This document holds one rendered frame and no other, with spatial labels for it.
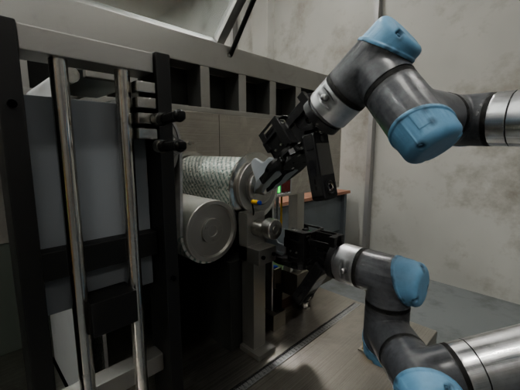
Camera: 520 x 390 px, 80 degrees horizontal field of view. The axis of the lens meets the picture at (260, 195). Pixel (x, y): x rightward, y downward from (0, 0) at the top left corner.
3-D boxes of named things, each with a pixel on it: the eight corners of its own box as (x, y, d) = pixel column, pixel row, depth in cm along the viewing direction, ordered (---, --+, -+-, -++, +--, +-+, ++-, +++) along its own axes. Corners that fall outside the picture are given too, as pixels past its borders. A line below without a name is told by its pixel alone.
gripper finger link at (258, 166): (245, 173, 65) (272, 145, 59) (258, 197, 63) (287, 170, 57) (234, 174, 62) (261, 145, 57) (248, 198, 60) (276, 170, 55)
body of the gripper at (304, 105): (282, 138, 63) (322, 94, 55) (303, 172, 60) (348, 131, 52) (254, 138, 57) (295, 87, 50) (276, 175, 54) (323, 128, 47)
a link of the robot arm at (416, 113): (490, 129, 39) (439, 71, 44) (449, 125, 33) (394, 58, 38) (438, 166, 45) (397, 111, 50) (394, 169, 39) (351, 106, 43)
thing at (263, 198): (275, 199, 69) (252, 210, 64) (269, 198, 70) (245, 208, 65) (271, 166, 67) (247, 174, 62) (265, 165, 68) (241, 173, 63)
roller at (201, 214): (187, 269, 56) (185, 204, 54) (129, 240, 74) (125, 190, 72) (237, 253, 64) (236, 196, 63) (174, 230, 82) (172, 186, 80)
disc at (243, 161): (230, 226, 63) (228, 153, 61) (228, 226, 63) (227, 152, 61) (278, 214, 73) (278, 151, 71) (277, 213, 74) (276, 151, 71)
